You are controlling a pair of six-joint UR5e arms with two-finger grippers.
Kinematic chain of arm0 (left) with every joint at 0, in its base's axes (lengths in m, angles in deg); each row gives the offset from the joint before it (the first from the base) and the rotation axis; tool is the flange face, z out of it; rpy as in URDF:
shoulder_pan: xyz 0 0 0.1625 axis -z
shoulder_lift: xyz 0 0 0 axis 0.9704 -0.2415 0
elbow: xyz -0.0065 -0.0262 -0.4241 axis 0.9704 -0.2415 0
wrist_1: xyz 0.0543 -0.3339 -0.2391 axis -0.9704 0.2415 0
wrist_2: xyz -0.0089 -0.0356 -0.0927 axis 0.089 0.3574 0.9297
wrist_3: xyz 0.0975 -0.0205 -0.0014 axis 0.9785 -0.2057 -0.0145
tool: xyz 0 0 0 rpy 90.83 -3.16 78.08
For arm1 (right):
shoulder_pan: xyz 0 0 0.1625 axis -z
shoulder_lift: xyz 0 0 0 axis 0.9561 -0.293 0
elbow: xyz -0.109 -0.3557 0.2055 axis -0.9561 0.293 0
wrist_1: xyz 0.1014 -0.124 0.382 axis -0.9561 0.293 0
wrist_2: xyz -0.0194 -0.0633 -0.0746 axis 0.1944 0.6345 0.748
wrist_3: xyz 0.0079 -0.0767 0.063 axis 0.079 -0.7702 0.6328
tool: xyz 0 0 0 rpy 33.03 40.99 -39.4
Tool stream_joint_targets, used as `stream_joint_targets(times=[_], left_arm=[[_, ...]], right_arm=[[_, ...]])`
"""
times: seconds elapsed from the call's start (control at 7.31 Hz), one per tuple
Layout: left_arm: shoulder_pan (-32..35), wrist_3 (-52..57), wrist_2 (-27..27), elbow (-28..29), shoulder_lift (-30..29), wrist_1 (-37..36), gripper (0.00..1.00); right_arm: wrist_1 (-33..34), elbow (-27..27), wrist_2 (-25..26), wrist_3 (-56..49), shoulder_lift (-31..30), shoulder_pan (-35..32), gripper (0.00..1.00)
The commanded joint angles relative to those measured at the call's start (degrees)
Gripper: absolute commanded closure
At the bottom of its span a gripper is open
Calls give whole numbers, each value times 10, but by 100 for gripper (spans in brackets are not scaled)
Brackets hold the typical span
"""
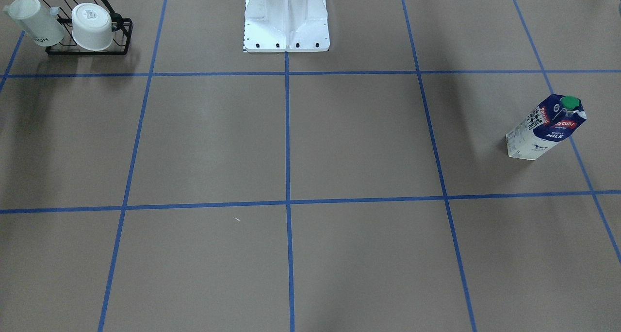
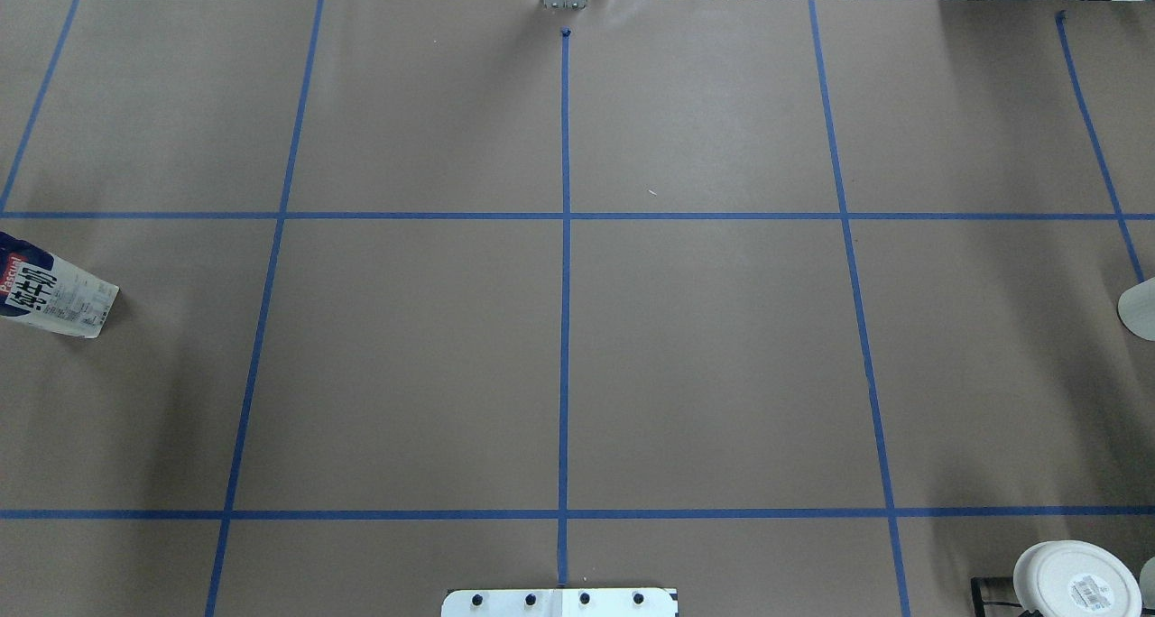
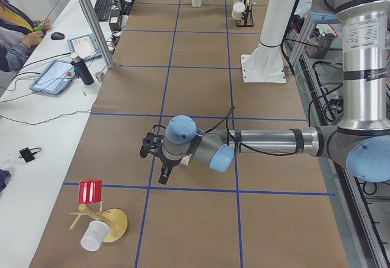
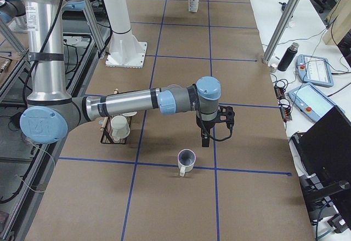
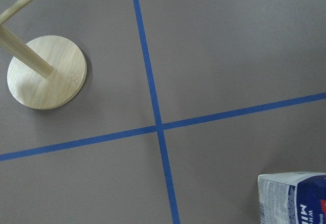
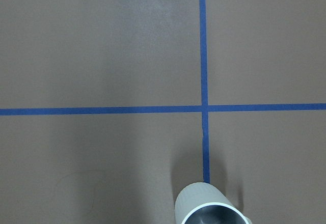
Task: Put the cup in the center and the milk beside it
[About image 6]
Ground white ribbed mug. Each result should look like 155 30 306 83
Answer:
175 182 252 224

